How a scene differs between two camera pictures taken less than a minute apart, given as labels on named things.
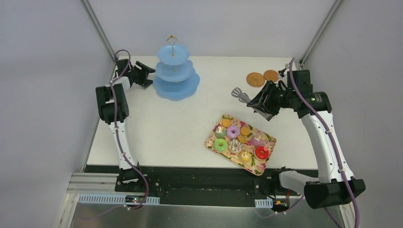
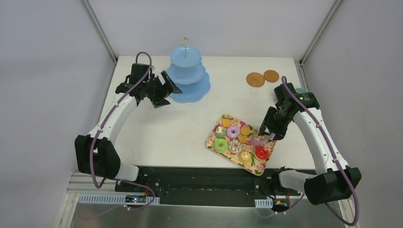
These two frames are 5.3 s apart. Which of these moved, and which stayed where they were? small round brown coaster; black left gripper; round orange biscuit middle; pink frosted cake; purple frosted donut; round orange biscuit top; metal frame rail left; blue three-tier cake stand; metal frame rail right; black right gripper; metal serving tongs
Moved: black left gripper; blue three-tier cake stand; black right gripper; metal serving tongs
Stayed: round orange biscuit top; metal frame rail right; metal frame rail left; round orange biscuit middle; small round brown coaster; purple frosted donut; pink frosted cake
